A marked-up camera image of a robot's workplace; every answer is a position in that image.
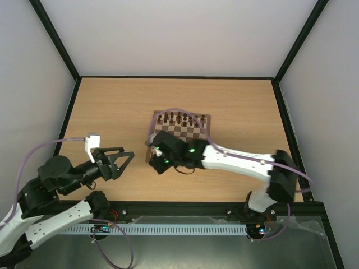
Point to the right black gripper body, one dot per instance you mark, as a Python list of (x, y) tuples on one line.
[(156, 164)]

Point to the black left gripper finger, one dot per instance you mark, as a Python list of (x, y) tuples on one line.
[(107, 151), (119, 163)]

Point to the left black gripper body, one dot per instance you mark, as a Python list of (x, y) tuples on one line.
[(105, 171)]

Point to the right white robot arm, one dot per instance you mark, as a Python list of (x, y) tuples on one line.
[(278, 171)]

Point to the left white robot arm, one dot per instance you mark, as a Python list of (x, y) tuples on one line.
[(36, 217)]

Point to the wooden chess board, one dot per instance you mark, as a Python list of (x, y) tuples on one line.
[(178, 130)]

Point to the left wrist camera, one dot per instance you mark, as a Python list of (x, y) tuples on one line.
[(92, 141)]

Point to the white slotted cable duct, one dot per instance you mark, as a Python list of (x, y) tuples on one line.
[(158, 229)]

